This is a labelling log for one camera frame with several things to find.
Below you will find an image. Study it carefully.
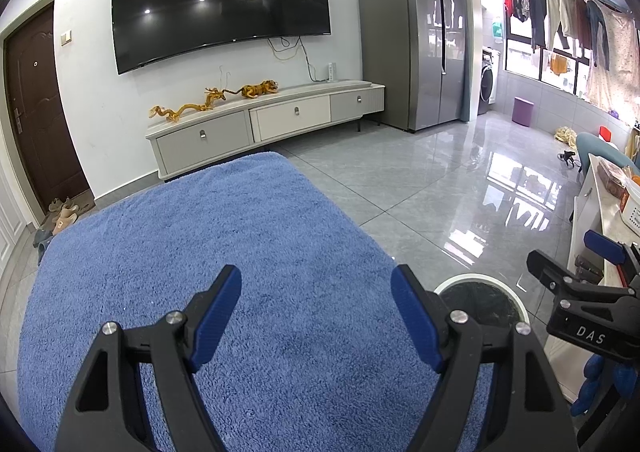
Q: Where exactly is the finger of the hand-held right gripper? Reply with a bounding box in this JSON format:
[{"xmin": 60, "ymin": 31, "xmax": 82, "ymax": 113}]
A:
[
  {"xmin": 583, "ymin": 230, "xmax": 640, "ymax": 283},
  {"xmin": 526, "ymin": 249, "xmax": 637, "ymax": 303}
]

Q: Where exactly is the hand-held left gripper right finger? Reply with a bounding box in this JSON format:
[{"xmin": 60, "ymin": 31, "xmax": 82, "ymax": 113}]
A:
[{"xmin": 390, "ymin": 263, "xmax": 577, "ymax": 452}]

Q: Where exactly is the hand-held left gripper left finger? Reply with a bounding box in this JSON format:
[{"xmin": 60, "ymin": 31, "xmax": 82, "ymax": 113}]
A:
[{"xmin": 55, "ymin": 264, "xmax": 244, "ymax": 452}]

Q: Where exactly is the white round trash bin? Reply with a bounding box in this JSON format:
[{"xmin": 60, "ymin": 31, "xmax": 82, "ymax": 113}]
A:
[{"xmin": 433, "ymin": 273, "xmax": 530, "ymax": 333}]

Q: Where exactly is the person's right hand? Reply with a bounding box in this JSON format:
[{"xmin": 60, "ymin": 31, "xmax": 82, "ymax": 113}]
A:
[{"xmin": 571, "ymin": 356, "xmax": 640, "ymax": 416}]

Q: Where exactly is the dark bottle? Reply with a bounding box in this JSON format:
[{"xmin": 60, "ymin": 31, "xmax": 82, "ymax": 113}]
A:
[{"xmin": 573, "ymin": 254, "xmax": 604, "ymax": 283}]

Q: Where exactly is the white sideboard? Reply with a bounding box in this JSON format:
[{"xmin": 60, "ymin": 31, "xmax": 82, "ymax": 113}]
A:
[{"xmin": 542, "ymin": 153, "xmax": 640, "ymax": 404}]

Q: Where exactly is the white basket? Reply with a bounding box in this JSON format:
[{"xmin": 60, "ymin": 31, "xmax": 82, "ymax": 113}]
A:
[{"xmin": 621, "ymin": 202, "xmax": 640, "ymax": 239}]

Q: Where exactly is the orange packet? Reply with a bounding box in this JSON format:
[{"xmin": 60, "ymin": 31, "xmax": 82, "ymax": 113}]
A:
[{"xmin": 620, "ymin": 174, "xmax": 640, "ymax": 213}]

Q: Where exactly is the brown snack bag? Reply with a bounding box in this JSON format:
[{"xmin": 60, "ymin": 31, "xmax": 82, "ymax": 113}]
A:
[{"xmin": 597, "ymin": 162, "xmax": 634, "ymax": 199}]

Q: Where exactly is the blue terry towel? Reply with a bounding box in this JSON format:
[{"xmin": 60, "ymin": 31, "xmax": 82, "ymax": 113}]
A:
[{"xmin": 17, "ymin": 152, "xmax": 495, "ymax": 452}]

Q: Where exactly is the teal chair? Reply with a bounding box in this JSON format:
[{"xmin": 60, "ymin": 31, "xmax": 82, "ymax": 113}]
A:
[{"xmin": 575, "ymin": 132, "xmax": 637, "ymax": 179}]

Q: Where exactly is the purple stool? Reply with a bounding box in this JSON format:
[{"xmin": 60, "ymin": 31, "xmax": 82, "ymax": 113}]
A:
[{"xmin": 512, "ymin": 96, "xmax": 536, "ymax": 127}]

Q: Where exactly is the tan shoe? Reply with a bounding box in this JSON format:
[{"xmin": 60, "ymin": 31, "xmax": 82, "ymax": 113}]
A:
[{"xmin": 52, "ymin": 211, "xmax": 80, "ymax": 234}]

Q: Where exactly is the grey slipper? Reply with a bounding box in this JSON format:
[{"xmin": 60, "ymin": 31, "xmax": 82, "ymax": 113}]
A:
[{"xmin": 32, "ymin": 229, "xmax": 54, "ymax": 263}]

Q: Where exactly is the grey washing machine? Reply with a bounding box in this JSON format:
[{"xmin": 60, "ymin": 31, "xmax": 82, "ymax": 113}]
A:
[{"xmin": 477, "ymin": 46, "xmax": 501, "ymax": 117}]

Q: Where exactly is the white television cabinet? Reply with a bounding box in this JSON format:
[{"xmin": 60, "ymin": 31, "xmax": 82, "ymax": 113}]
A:
[{"xmin": 145, "ymin": 78, "xmax": 387, "ymax": 181}]

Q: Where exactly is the long golden dragon ornament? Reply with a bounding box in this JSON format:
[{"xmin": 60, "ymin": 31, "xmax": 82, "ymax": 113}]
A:
[{"xmin": 148, "ymin": 103, "xmax": 207, "ymax": 123}]

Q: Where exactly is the row of hanging clothes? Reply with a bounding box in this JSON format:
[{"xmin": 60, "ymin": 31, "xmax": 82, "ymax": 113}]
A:
[{"xmin": 502, "ymin": 0, "xmax": 640, "ymax": 108}]

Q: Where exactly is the small golden dragon ornament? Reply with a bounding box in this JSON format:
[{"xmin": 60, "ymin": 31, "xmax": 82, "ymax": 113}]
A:
[{"xmin": 202, "ymin": 86, "xmax": 242, "ymax": 108}]

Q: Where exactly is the golden tiger ornament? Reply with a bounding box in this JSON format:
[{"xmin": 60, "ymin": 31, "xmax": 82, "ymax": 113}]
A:
[{"xmin": 240, "ymin": 80, "xmax": 280, "ymax": 99}]

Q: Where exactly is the brown wooden door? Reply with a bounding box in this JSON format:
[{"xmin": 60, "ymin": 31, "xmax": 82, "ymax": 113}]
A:
[{"xmin": 3, "ymin": 3, "xmax": 94, "ymax": 213}]

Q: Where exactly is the grey steel refrigerator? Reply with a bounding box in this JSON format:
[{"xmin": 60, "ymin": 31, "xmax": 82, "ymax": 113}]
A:
[{"xmin": 354, "ymin": 0, "xmax": 471, "ymax": 133}]

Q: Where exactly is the black cable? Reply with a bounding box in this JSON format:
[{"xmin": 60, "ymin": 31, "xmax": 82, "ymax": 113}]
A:
[{"xmin": 267, "ymin": 35, "xmax": 332, "ymax": 83}]

